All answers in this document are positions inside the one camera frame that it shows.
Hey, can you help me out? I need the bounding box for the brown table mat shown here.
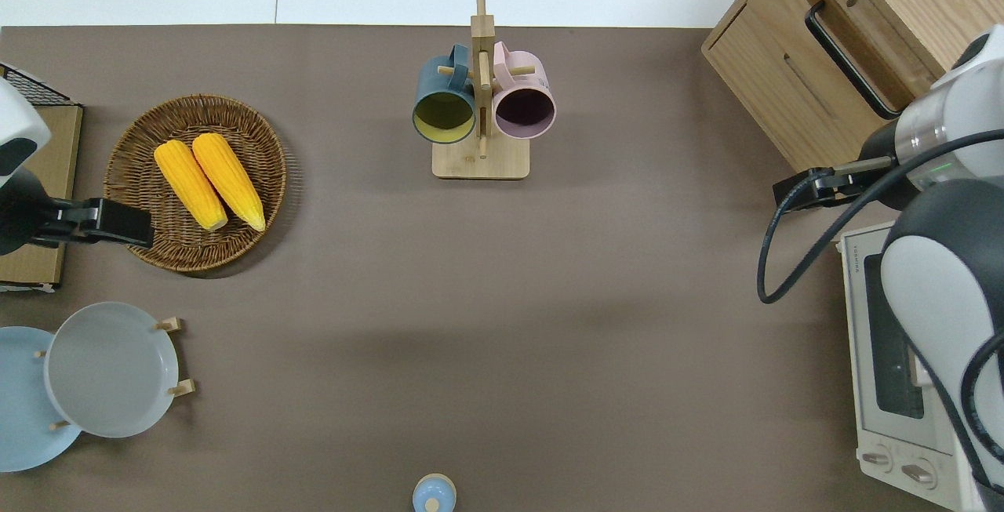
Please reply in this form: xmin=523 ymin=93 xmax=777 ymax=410
xmin=0 ymin=24 xmax=891 ymax=512

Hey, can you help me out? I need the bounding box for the wooden drawer with slot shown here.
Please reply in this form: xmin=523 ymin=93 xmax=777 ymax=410
xmin=702 ymin=0 xmax=864 ymax=176

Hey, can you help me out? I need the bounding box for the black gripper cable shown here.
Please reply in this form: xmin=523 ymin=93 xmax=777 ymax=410
xmin=756 ymin=129 xmax=1004 ymax=305

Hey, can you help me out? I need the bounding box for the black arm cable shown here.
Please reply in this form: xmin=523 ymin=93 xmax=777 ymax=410
xmin=902 ymin=324 xmax=1004 ymax=497

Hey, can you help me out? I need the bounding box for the round wicker basket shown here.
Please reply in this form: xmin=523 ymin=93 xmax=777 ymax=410
xmin=104 ymin=94 xmax=289 ymax=274

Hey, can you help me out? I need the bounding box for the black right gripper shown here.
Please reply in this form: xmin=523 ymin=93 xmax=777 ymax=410
xmin=773 ymin=116 xmax=922 ymax=211

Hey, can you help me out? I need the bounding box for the black drawer handle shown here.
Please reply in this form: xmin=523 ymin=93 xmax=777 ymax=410
xmin=805 ymin=1 xmax=903 ymax=119

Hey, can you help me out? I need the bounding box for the blue mug yellow inside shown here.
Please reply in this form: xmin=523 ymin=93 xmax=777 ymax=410
xmin=413 ymin=43 xmax=477 ymax=144

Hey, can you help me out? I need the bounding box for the wooden drawer with black handle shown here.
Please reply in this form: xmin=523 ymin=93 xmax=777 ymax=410
xmin=753 ymin=0 xmax=946 ymax=144

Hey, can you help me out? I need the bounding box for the wooden plate rack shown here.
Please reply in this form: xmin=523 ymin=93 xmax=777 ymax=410
xmin=34 ymin=316 xmax=195 ymax=431

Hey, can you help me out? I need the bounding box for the white toaster oven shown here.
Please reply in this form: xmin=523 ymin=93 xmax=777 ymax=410
xmin=838 ymin=222 xmax=1004 ymax=512

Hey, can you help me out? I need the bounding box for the yellow corn cob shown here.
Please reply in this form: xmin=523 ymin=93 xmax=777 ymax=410
xmin=192 ymin=133 xmax=267 ymax=232
xmin=154 ymin=140 xmax=229 ymax=232

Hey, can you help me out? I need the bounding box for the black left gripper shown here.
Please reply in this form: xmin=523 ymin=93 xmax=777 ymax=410
xmin=0 ymin=169 xmax=155 ymax=256

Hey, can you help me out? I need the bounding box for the wooden mug tree stand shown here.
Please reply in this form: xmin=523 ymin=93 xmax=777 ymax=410
xmin=431 ymin=0 xmax=531 ymax=180

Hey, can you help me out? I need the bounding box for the pink mug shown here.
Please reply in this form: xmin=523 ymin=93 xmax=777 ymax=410
xmin=492 ymin=42 xmax=557 ymax=140

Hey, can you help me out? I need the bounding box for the light blue plate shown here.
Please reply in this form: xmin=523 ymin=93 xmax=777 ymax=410
xmin=0 ymin=326 xmax=83 ymax=472

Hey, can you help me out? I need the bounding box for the grey plate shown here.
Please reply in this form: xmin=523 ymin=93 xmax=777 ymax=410
xmin=43 ymin=302 xmax=180 ymax=439

